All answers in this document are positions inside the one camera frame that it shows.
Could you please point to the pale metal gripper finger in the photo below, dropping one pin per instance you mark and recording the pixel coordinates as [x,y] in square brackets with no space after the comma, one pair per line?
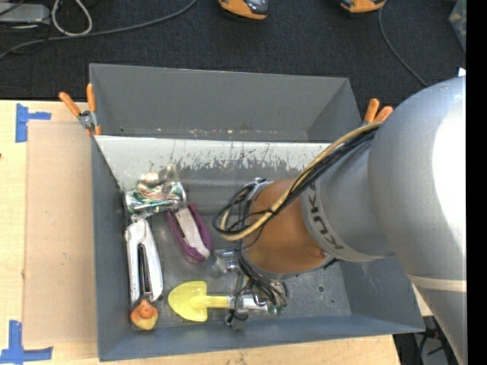
[237,319]
[226,261]

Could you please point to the purple and white stapler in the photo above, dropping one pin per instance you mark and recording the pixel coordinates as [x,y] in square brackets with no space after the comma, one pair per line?
[190,231]

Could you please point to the yellow toy shovel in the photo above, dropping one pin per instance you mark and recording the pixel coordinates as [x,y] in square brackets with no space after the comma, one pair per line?
[187,301]

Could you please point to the orange toy duck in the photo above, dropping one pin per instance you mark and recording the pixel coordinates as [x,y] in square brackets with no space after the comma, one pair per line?
[144,315]

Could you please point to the crumpled silver foil packet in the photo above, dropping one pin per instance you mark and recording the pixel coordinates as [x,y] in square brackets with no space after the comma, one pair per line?
[152,200]

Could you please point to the grey metal bin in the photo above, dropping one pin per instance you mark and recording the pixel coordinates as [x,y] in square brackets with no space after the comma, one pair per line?
[213,105]

